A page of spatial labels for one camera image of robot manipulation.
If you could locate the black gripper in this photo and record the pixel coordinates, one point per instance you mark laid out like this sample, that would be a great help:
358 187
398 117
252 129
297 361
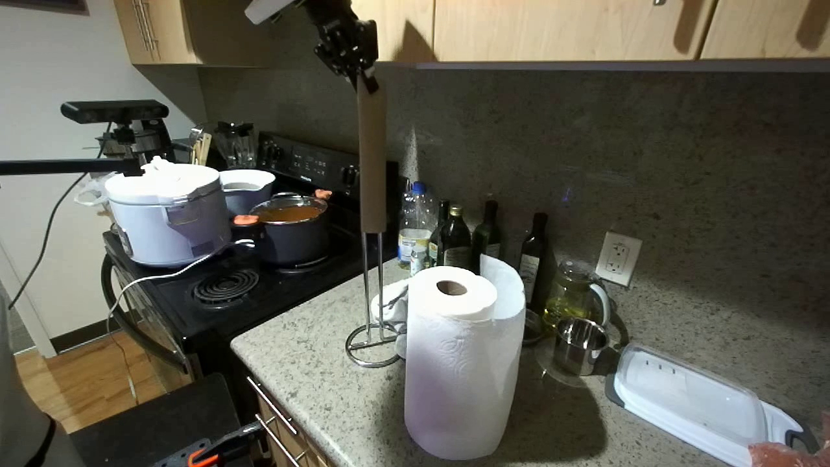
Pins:
341 30

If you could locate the brown cardboard paper roll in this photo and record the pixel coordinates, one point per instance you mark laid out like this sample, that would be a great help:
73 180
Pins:
371 156

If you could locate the metal paper towel holder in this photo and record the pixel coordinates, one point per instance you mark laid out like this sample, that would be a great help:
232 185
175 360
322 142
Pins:
374 347

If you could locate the white paper towel roll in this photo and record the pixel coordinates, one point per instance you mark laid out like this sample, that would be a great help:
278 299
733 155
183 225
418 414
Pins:
458 372

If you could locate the glass coffee jar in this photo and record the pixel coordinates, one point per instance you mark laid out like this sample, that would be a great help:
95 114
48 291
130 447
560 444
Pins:
234 145

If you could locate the white bowl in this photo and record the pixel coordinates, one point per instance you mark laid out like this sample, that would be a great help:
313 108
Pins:
247 191

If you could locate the plastic oil bottle blue cap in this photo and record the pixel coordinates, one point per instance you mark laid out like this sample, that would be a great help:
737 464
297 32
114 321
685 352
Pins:
418 229

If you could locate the small dark glass bottle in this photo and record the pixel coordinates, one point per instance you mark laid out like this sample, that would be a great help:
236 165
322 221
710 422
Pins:
436 235

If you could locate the olive oil bottle gold cap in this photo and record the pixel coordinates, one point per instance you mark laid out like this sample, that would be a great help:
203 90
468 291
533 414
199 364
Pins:
455 237

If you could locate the wooden upper cabinets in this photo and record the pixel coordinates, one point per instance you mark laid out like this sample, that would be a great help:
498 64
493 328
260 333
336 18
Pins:
560 30

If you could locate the slim green glass bottle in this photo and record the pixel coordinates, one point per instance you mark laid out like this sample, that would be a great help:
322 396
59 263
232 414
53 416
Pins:
489 237

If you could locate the white rice cooker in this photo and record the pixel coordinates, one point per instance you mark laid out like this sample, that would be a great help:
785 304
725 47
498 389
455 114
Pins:
165 216

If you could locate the black electric stove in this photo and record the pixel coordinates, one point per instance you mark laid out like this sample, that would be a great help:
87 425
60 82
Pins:
251 299

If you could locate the dark bottle white label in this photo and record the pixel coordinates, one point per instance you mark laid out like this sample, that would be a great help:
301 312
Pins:
535 263

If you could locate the glass cruet with yellow oil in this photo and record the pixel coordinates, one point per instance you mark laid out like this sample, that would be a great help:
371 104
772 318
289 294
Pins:
571 299

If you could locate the wooden lower cabinet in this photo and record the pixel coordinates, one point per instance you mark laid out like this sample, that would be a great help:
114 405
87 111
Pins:
287 431

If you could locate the black orange clamp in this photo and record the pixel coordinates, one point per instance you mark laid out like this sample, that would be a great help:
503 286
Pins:
216 451

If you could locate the black robot cart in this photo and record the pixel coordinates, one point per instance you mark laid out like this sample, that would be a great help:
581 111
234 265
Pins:
147 425

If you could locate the white plastic tray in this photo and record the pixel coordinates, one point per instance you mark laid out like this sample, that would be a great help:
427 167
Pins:
690 403

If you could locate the black stereo camera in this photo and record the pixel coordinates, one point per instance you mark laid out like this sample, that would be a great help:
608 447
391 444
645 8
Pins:
112 111

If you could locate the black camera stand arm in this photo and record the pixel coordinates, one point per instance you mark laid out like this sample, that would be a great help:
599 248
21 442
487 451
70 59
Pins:
69 167

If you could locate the white wall outlet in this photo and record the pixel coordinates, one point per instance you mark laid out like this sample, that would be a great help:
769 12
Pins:
619 258

